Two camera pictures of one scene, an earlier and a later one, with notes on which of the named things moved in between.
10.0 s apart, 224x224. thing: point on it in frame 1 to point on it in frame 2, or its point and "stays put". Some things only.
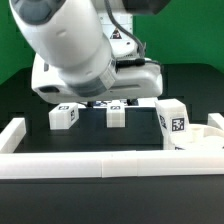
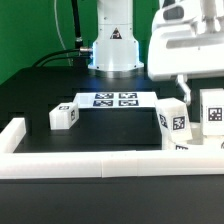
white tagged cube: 63,116 stays put
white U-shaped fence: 104,164 stays put
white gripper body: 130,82 to 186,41
